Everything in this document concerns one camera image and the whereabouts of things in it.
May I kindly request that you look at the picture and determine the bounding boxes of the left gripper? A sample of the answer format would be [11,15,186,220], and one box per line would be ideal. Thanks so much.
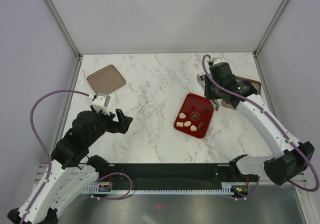
[86,106,133,146]

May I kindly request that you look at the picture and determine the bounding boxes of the steel kitchen tongs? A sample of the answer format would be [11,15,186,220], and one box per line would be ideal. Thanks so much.
[196,74,221,111]

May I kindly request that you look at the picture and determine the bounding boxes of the cream rectangular chocolate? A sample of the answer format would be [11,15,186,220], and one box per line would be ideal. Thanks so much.
[176,121,184,128]

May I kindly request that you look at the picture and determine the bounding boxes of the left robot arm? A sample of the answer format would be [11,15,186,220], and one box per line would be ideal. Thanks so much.
[7,109,133,224]

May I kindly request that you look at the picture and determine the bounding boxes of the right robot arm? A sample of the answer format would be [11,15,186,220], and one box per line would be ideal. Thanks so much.
[201,59,315,186]

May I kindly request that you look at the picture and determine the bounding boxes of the gold chocolate box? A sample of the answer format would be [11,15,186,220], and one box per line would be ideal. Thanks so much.
[222,75,262,110]

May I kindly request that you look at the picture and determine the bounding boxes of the cream oval chocolate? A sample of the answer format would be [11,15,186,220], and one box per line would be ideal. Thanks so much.
[183,121,192,127]

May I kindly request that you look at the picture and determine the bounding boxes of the cream heart chocolate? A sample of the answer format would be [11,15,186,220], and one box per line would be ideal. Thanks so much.
[190,125,197,132]

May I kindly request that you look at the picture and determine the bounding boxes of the gold box lid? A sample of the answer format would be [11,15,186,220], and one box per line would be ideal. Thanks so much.
[86,64,126,95]

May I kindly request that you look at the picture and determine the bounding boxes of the red lacquer tray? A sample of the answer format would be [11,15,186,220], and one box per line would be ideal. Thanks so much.
[173,93,215,139]

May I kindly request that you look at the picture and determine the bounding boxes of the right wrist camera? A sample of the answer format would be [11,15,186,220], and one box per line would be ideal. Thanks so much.
[208,57,225,66]

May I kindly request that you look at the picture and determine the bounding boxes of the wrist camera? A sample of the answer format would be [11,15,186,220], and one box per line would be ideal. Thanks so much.
[91,93,111,116]
[208,57,225,66]

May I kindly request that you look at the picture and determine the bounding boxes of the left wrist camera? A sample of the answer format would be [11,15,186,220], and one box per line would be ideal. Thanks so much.
[91,93,111,116]

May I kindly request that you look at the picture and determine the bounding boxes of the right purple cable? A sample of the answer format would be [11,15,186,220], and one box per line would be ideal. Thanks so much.
[201,54,320,202]

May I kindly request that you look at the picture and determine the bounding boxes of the purple cable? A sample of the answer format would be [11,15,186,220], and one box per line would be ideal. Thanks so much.
[201,54,320,202]
[18,89,133,224]

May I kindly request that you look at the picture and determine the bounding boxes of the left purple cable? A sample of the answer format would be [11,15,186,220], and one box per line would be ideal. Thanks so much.
[18,89,133,224]

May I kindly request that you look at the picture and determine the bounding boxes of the aluminium profile rail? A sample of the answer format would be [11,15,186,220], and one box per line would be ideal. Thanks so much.
[33,163,66,185]

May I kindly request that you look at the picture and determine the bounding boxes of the left aluminium frame post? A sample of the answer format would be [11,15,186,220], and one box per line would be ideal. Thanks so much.
[34,0,83,60]

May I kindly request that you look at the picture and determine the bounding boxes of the aluminium frame post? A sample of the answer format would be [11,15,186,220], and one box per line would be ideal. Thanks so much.
[252,0,290,58]
[34,0,83,60]

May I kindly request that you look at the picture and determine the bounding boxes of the right aluminium frame post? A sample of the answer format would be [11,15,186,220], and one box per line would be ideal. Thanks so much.
[252,0,290,58]

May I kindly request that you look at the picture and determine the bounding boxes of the white cable duct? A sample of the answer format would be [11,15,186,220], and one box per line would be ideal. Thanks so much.
[82,182,250,195]

